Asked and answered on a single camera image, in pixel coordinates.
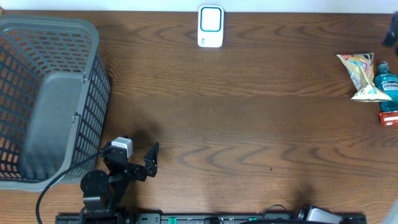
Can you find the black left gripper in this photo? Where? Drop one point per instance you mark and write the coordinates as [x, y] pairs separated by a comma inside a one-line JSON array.
[[151, 167]]

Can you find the yellow snack bag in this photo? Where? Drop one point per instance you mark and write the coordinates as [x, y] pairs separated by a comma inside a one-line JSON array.
[[360, 68]]

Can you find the orange snack bar wrapper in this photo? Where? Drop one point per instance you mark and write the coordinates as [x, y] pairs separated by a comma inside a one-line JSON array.
[[388, 118]]

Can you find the blue mouthwash bottle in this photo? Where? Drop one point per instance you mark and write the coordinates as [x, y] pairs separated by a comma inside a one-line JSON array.
[[387, 82]]

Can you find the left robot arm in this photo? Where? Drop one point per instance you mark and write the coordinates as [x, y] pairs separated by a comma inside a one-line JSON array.
[[102, 191]]

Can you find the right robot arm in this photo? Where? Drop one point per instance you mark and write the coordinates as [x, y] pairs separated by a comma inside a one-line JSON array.
[[316, 215]]

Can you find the grey plastic shopping basket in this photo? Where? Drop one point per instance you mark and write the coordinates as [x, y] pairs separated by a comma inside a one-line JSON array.
[[54, 97]]

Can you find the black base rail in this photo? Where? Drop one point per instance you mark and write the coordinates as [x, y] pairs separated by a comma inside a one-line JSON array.
[[155, 218]]

